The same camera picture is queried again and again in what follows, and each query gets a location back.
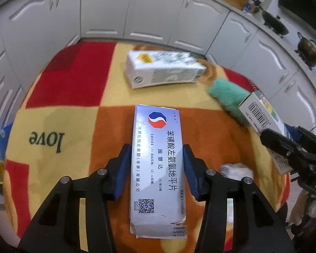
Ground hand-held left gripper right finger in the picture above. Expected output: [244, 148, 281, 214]
[182, 144, 297, 253]

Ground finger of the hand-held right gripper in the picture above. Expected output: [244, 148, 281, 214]
[287, 125, 316, 154]
[260, 129, 309, 168]

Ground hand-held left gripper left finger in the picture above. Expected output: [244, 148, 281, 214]
[17, 143, 133, 253]

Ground silver medicine box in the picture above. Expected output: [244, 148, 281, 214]
[130, 104, 187, 239]

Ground white printed cardboard box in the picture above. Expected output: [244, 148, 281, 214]
[238, 91, 293, 175]

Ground green fuzzy cloth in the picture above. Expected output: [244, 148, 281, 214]
[208, 78, 251, 128]

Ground white green milk carton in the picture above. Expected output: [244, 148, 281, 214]
[125, 50, 207, 90]

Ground dark kettle pot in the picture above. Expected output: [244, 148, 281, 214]
[295, 32, 316, 70]

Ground red yellow printed blanket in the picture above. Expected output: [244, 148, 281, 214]
[4, 41, 292, 246]

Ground black wok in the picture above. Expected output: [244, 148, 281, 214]
[260, 10, 290, 36]

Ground blue plastic bag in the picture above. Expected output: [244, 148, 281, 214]
[0, 123, 14, 143]

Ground white kitchen base cabinets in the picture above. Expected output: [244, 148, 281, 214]
[0, 0, 316, 143]

